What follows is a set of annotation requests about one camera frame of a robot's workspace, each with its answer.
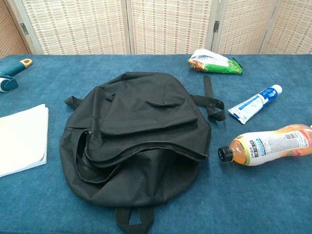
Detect blue white toothpaste tube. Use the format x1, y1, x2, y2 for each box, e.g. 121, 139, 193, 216
228, 84, 283, 125

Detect green snack packet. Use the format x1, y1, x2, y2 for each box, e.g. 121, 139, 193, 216
187, 48, 244, 75

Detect woven folding screen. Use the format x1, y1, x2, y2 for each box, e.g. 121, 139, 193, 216
0, 0, 312, 59

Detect white book with yellow cover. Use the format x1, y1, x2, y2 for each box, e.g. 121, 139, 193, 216
0, 103, 49, 178

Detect orange drink bottle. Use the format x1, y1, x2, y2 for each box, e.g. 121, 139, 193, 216
217, 123, 312, 167

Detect teal lint roller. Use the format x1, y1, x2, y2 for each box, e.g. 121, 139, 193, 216
0, 58, 33, 94

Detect black fabric backpack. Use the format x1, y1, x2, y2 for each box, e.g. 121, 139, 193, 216
59, 71, 226, 234

